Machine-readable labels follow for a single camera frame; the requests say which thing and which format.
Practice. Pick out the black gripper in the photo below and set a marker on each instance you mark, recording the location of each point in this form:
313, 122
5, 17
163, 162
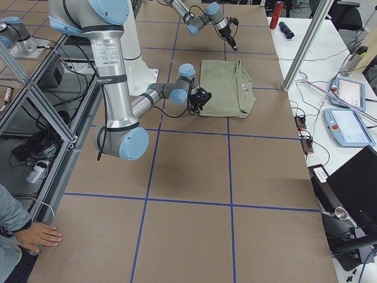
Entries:
195, 101
226, 33

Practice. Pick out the olive green long-sleeve shirt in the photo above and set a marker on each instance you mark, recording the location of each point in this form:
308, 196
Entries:
230, 86

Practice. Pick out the person's grey sleeved forearm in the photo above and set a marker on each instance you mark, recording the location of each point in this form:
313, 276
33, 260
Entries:
14, 218

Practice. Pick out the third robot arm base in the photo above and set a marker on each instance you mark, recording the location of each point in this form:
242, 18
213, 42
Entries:
16, 38

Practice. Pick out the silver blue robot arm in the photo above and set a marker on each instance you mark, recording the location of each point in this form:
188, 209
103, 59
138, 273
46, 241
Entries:
212, 14
102, 22

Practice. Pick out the person's bare hand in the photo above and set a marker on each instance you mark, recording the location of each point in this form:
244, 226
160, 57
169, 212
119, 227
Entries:
38, 234

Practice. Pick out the dark blue folded umbrella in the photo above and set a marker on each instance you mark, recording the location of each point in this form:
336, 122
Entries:
287, 32

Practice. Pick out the red cylindrical bottle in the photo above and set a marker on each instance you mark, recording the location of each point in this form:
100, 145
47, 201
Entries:
276, 14

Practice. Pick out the black office chair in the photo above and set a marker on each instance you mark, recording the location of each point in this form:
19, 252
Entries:
345, 15

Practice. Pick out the orange black electronics board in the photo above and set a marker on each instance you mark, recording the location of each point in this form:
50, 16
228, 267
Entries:
305, 136

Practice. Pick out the grey water bottle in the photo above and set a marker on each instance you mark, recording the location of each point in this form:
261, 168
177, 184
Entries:
353, 60

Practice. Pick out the upper blue teach pendant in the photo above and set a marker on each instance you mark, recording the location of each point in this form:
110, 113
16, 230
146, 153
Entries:
349, 91

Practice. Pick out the blue teach pendant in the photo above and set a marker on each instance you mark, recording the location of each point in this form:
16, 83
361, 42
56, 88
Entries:
347, 128
349, 91

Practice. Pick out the lower blue teach pendant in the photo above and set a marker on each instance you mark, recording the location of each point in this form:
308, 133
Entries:
347, 128

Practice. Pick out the black laptop computer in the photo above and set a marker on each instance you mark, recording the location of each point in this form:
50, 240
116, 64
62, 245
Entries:
354, 184

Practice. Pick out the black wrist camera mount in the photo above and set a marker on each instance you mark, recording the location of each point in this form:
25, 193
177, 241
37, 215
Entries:
232, 21
202, 98

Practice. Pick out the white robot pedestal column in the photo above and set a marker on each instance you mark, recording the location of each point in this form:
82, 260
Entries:
139, 75

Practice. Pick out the aluminium frame post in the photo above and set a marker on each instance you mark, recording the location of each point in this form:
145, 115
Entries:
316, 22

